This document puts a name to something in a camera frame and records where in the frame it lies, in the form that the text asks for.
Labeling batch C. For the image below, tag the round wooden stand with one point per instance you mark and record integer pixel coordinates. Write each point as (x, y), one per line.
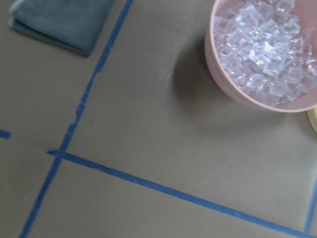
(312, 117)

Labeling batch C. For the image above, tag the pink bowl of ice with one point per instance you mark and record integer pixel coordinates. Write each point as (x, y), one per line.
(263, 53)

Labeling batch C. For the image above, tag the grey folded cloth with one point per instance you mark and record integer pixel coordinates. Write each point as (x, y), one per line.
(72, 24)

